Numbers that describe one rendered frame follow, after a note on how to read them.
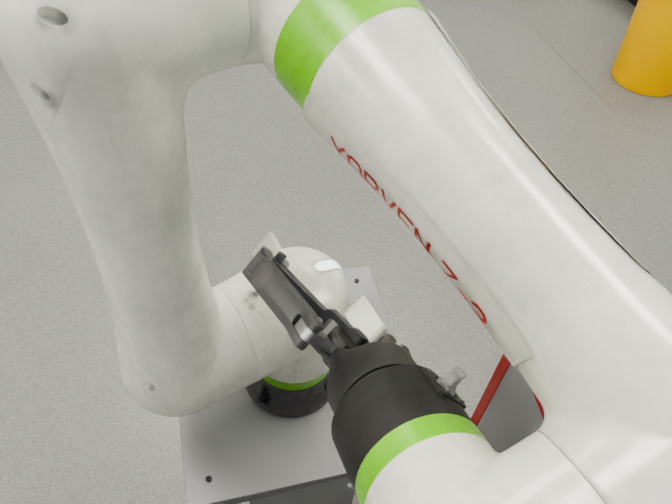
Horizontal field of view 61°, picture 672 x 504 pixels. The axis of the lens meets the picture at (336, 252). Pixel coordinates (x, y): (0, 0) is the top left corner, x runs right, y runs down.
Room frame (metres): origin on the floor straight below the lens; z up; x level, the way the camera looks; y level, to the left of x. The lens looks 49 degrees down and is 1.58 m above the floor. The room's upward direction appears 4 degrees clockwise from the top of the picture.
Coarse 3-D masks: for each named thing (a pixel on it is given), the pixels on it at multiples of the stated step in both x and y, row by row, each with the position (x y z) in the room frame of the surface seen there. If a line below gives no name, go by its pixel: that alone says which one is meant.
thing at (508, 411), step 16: (496, 368) 0.59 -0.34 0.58; (512, 368) 0.56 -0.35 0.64; (496, 384) 0.57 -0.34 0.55; (512, 384) 0.54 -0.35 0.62; (480, 400) 0.59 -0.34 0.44; (496, 400) 0.55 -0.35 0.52; (512, 400) 0.52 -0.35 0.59; (528, 400) 0.49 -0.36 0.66; (480, 416) 0.57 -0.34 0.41; (496, 416) 0.53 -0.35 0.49; (512, 416) 0.50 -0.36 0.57; (528, 416) 0.47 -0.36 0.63; (496, 432) 0.51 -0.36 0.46; (512, 432) 0.48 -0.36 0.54; (528, 432) 0.45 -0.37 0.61; (496, 448) 0.49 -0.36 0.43
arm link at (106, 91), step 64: (0, 0) 0.33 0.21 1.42; (64, 0) 0.33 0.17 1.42; (128, 0) 0.34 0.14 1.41; (192, 0) 0.37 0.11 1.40; (64, 64) 0.31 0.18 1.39; (128, 64) 0.33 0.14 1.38; (192, 64) 0.36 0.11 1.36; (64, 128) 0.31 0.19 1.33; (128, 128) 0.32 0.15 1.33; (128, 192) 0.32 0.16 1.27; (128, 256) 0.31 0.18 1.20; (192, 256) 0.34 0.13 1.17; (128, 320) 0.30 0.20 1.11; (192, 320) 0.32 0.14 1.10; (128, 384) 0.30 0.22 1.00; (192, 384) 0.29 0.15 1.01
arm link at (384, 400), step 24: (360, 384) 0.19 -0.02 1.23; (384, 384) 0.19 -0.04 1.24; (408, 384) 0.19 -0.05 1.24; (432, 384) 0.19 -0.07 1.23; (456, 384) 0.19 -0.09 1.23; (336, 408) 0.18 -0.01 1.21; (360, 408) 0.17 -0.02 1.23; (384, 408) 0.17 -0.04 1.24; (408, 408) 0.17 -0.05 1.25; (432, 408) 0.17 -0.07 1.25; (456, 408) 0.17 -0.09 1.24; (336, 432) 0.17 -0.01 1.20; (360, 432) 0.15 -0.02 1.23; (384, 432) 0.15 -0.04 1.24; (360, 456) 0.14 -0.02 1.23
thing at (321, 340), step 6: (300, 318) 0.25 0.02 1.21; (300, 324) 0.25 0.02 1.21; (300, 330) 0.24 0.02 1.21; (306, 330) 0.24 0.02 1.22; (300, 336) 0.24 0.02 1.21; (306, 336) 0.24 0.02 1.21; (312, 336) 0.24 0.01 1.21; (318, 336) 0.24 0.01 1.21; (324, 336) 0.24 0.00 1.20; (312, 342) 0.24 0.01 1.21; (318, 342) 0.24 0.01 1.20; (324, 342) 0.24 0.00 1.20; (330, 342) 0.24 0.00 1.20; (324, 348) 0.24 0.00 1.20; (330, 348) 0.24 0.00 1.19
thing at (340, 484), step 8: (336, 480) 0.36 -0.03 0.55; (344, 480) 0.37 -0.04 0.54; (304, 488) 0.35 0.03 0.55; (312, 488) 0.35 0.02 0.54; (320, 488) 0.35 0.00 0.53; (328, 488) 0.36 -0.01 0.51; (336, 488) 0.36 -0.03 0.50; (344, 488) 0.37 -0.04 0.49; (272, 496) 0.33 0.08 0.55; (280, 496) 0.33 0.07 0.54; (288, 496) 0.34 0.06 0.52; (296, 496) 0.34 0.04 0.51; (304, 496) 0.35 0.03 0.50; (312, 496) 0.35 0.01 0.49; (320, 496) 0.35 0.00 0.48; (328, 496) 0.36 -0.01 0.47; (336, 496) 0.36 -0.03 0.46; (344, 496) 0.37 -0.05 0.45; (352, 496) 0.37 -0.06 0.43
